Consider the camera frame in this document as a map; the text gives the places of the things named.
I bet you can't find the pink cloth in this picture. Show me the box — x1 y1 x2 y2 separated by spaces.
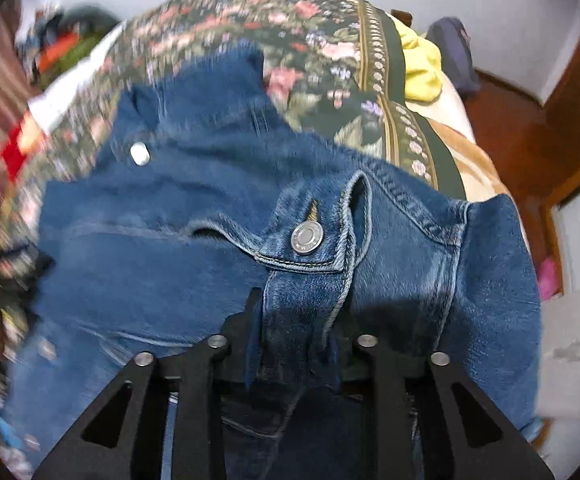
540 257 562 301

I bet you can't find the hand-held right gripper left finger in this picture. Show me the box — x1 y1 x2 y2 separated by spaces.
32 287 263 480

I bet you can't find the blue denim jacket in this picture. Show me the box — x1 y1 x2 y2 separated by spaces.
0 42 543 480

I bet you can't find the beige blanket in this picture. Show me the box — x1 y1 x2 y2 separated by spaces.
410 77 513 201

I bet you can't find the dark blue bag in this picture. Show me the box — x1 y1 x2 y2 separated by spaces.
426 16 481 96

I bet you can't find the pile of mixed clutter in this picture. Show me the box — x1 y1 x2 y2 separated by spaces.
14 2 120 88

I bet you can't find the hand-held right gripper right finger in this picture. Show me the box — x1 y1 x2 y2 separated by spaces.
330 334 556 480

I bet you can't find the floral bedspread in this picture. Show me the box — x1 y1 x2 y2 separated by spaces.
0 0 468 241

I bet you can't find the red plush toy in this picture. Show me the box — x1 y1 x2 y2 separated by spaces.
0 110 48 181

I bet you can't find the white sheet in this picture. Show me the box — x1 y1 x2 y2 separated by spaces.
532 282 580 476

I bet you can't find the wooden door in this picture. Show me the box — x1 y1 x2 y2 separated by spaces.
465 10 580 296

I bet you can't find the white cloth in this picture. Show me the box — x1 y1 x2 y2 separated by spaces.
27 22 125 136

